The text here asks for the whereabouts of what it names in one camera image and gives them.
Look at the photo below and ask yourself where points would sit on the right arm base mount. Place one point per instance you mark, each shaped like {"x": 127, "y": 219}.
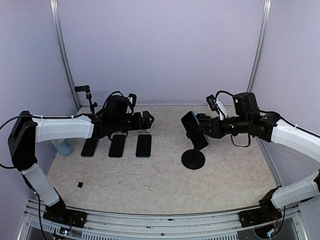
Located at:
{"x": 258, "y": 216}

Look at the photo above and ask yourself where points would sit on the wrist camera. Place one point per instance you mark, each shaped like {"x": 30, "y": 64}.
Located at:
{"x": 133, "y": 99}
{"x": 217, "y": 106}

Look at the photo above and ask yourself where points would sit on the black tall stand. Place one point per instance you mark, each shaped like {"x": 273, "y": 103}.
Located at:
{"x": 88, "y": 96}
{"x": 194, "y": 159}

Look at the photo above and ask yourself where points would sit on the left aluminium corner post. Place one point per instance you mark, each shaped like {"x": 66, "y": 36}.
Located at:
{"x": 63, "y": 52}

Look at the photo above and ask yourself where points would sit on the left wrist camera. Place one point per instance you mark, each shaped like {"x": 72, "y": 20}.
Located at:
{"x": 133, "y": 99}

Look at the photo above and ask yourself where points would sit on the aluminium corner post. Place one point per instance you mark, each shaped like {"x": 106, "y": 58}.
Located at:
{"x": 260, "y": 44}
{"x": 63, "y": 52}

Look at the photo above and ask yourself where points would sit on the aluminium front rail frame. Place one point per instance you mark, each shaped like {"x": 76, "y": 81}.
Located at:
{"x": 223, "y": 225}

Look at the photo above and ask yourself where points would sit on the black phone from tall stand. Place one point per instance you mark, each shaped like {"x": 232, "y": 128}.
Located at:
{"x": 89, "y": 147}

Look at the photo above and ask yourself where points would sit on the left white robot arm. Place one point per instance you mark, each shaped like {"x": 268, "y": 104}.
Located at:
{"x": 116, "y": 115}

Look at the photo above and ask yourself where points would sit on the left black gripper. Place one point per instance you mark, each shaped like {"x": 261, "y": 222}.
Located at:
{"x": 146, "y": 124}

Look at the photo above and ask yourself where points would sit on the right aluminium corner post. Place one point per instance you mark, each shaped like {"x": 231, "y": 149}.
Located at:
{"x": 260, "y": 44}

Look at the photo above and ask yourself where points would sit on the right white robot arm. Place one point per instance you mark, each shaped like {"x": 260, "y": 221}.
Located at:
{"x": 271, "y": 127}

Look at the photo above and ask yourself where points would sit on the light blue cup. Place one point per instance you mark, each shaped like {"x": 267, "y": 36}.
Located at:
{"x": 62, "y": 146}

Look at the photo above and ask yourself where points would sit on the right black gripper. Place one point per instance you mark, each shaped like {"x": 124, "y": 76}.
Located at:
{"x": 216, "y": 130}

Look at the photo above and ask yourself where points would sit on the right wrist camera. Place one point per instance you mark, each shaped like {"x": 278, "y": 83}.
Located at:
{"x": 217, "y": 106}

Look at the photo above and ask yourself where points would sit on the black small stand back right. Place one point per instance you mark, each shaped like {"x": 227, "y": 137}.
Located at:
{"x": 202, "y": 117}

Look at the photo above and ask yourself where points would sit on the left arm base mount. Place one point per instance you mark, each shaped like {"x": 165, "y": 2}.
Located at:
{"x": 72, "y": 218}

